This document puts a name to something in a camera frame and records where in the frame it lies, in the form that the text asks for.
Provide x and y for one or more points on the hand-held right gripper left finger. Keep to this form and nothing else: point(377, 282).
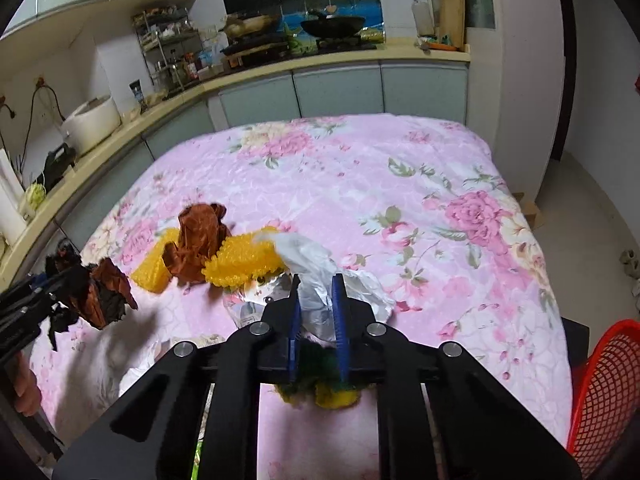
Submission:
point(295, 317)

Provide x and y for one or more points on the clear plastic wrapper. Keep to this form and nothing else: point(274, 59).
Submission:
point(245, 310)

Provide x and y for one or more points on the yellow bubble wrap piece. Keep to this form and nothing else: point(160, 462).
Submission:
point(240, 260)

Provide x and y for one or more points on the orange green utensil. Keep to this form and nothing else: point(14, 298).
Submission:
point(440, 46)

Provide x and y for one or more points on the green yellow cloth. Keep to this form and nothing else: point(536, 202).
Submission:
point(330, 397)

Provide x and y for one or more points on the black wok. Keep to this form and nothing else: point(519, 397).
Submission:
point(332, 26)

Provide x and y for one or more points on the person's left hand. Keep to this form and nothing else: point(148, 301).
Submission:
point(26, 390)

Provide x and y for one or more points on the beige kitchen countertop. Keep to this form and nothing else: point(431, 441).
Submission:
point(320, 60)

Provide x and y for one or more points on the yellow ribbed packing sheet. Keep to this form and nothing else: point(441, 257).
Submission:
point(150, 272)

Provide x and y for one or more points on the black seasoning packet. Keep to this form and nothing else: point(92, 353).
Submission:
point(137, 94)

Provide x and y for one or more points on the red wall hanging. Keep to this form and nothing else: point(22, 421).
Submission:
point(637, 82)

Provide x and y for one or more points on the yellow green scrubber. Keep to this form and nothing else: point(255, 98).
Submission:
point(35, 196)

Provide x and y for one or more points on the clear plastic bottle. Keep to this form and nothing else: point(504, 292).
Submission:
point(423, 17)

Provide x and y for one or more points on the red plastic basket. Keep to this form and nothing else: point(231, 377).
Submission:
point(605, 395)

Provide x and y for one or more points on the pink floral blanket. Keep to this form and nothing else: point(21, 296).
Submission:
point(375, 185)

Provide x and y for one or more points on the white plastic holder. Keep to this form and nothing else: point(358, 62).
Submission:
point(10, 200)

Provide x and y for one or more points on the black small appliance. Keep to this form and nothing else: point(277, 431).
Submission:
point(57, 162)

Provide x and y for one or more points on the cardboard box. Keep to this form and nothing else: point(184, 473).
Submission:
point(530, 210)

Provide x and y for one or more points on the black gas stove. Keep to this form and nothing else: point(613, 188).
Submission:
point(345, 45)

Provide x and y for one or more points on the metal spice rack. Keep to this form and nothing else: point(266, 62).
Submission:
point(167, 50)

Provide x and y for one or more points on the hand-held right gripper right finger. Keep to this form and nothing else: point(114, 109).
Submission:
point(340, 325)

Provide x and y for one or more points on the pair of grey shoes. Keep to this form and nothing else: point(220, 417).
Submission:
point(631, 260)

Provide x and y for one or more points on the grey lower cabinets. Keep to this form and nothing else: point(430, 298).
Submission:
point(340, 92)

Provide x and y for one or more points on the blue backsplash poster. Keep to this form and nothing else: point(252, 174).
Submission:
point(370, 7)

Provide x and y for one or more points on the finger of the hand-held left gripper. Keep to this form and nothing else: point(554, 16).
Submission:
point(20, 330)
point(37, 285)

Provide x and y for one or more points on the white rice cooker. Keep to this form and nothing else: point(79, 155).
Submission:
point(90, 122)

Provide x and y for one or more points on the brown and black cloth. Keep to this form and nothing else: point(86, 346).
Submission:
point(107, 285)

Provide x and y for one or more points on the white plastic bag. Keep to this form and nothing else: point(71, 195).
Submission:
point(310, 265)

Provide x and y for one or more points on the brown roast chicken toy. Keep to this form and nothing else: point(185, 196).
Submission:
point(195, 235)

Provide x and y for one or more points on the wooden cutting board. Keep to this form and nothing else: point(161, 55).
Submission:
point(452, 7)

